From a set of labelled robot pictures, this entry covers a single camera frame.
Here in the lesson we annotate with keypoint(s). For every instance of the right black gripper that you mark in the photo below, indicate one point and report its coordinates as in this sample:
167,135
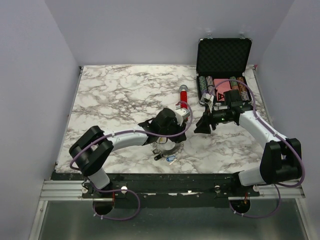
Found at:
203,124

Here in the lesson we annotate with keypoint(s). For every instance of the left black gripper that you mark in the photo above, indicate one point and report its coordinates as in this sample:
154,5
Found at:
176,139

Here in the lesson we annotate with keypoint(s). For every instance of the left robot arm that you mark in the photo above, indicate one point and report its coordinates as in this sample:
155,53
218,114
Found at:
92,149

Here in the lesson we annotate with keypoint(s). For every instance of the black key tag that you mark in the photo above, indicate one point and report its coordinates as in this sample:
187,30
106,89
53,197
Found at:
158,157

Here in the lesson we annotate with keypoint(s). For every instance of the red glitter microphone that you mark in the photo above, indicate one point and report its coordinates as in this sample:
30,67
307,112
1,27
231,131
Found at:
183,89

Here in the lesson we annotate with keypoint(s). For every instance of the pink playing cards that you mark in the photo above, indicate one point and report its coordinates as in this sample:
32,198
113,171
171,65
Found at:
221,86

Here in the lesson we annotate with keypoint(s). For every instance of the black poker chip case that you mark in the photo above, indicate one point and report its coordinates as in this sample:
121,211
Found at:
220,58

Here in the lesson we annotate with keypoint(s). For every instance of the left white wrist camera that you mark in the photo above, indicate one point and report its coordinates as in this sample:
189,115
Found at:
181,113

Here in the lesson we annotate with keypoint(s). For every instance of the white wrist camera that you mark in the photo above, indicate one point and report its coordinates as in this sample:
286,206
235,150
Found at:
181,113
207,100

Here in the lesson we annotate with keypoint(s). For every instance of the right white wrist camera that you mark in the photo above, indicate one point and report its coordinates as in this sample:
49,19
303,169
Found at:
207,100

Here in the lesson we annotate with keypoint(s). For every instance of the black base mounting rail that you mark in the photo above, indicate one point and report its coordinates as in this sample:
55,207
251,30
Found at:
154,190

